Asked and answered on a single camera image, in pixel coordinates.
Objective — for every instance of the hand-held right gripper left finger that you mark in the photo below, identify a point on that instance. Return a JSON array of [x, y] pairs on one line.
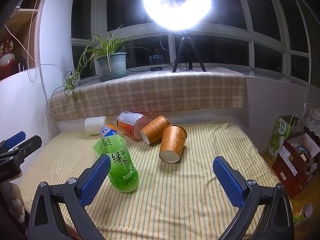
[[96, 177]]

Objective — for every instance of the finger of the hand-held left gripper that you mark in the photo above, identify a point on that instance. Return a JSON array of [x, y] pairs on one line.
[[30, 143], [16, 139]]

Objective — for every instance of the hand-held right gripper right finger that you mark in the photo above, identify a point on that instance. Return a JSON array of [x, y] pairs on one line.
[[228, 182]]

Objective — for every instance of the orange paper cup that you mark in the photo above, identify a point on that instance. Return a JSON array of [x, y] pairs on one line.
[[172, 140], [155, 128]]

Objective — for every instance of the green tea bottle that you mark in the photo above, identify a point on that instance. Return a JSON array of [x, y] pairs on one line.
[[122, 165]]

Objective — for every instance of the beige plush toy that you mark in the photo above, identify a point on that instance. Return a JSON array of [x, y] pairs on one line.
[[13, 200]]

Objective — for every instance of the orange soda bottle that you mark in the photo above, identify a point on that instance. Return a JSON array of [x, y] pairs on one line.
[[109, 130]]

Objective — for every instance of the white plastic bottle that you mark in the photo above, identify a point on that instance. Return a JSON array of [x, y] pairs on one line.
[[94, 125]]

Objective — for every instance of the yellow striped cloth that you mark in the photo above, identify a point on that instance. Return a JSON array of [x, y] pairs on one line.
[[175, 200]]

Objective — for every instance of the red cardboard box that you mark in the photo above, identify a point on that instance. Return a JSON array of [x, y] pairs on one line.
[[287, 166]]

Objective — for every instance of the clear jar with orange label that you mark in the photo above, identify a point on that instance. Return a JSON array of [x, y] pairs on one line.
[[128, 124]]

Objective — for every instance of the green paper bag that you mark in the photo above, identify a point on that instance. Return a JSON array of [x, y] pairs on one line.
[[278, 138]]

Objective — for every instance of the dark glass bottle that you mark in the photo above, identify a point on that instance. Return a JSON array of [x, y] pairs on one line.
[[22, 64]]

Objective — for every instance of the green drink bottle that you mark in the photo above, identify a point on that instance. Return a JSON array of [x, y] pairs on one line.
[[301, 215]]

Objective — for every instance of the red ornament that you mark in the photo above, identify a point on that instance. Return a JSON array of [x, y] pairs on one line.
[[7, 60]]

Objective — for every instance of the white lace cloth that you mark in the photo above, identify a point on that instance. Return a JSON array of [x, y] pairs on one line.
[[312, 120]]

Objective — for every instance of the beige plaid cloth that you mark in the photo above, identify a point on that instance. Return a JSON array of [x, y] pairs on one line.
[[162, 92]]

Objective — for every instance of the potted spider plant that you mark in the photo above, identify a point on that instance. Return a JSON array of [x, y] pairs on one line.
[[112, 63]]

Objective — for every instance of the black power strip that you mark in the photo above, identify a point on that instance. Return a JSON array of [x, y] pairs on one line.
[[156, 68]]

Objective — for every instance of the wooden shelf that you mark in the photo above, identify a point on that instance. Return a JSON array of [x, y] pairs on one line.
[[27, 10]]

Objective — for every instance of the black tripod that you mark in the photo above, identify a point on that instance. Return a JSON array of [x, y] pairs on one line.
[[184, 47]]

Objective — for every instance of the white window frame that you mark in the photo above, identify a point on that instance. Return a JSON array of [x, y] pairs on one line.
[[225, 36]]

